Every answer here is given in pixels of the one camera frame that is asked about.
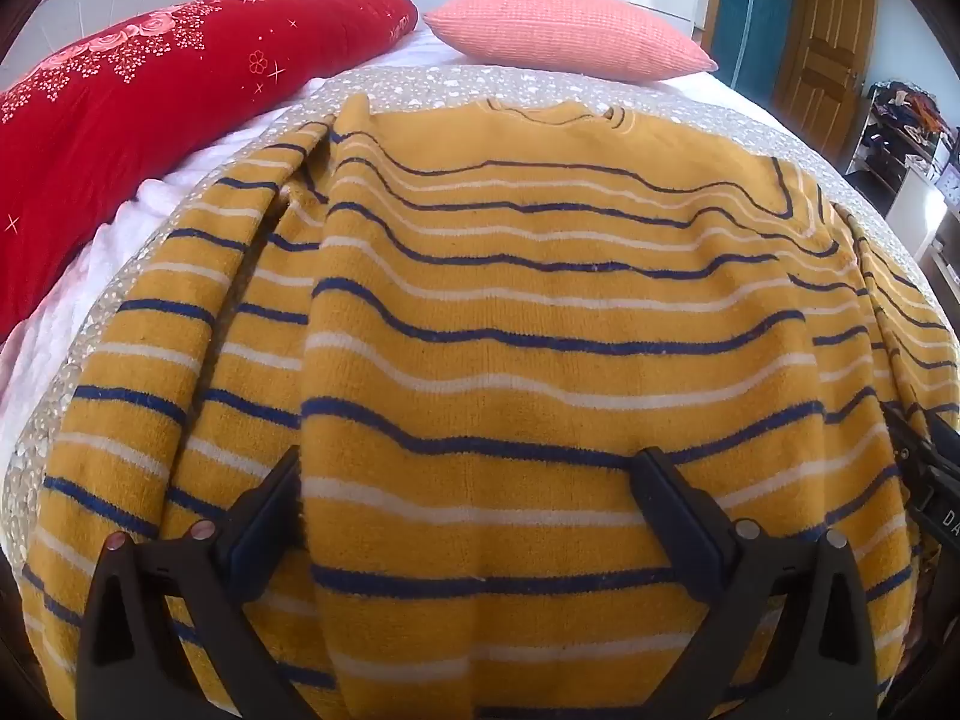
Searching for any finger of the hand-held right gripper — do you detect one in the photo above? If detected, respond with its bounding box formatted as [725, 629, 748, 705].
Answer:
[882, 399, 960, 482]

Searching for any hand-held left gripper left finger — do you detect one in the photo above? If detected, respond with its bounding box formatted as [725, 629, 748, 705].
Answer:
[75, 446, 317, 720]

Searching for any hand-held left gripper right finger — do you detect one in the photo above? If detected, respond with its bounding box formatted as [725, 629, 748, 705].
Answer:
[628, 447, 880, 720]

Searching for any yellow striped sweater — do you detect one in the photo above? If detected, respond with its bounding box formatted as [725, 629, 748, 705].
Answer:
[21, 92, 960, 720]

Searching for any cluttered shelf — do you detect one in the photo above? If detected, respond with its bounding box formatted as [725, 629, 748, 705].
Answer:
[846, 77, 960, 196]

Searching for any wooden door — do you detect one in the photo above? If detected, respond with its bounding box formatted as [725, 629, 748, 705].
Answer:
[771, 0, 880, 160]

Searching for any red floral pillow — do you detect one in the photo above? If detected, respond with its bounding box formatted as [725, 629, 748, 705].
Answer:
[0, 0, 419, 346]

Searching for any teal curtain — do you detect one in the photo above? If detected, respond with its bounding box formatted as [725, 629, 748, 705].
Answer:
[709, 0, 797, 98]

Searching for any beige dotted blanket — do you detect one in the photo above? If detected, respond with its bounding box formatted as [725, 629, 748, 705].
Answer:
[0, 64, 960, 586]

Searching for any pink pillow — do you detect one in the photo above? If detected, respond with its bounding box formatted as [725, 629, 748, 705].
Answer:
[422, 0, 719, 83]

